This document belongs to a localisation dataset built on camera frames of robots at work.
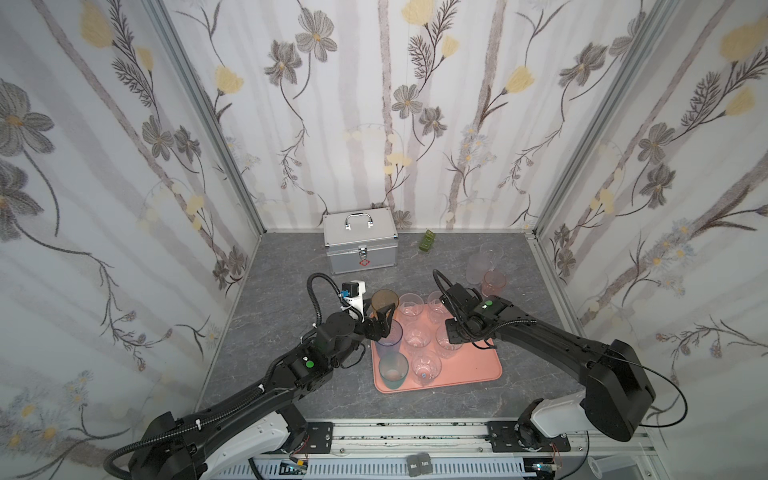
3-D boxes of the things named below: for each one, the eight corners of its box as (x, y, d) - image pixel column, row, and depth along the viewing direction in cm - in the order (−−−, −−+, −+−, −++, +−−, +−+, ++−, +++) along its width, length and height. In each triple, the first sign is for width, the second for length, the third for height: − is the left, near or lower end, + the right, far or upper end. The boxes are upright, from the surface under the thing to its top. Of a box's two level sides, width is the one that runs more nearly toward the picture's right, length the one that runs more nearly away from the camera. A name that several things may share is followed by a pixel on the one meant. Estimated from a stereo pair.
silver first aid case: (326, 275, 109) (318, 244, 96) (334, 228, 125) (328, 195, 112) (396, 276, 109) (397, 245, 96) (395, 228, 125) (396, 196, 112)
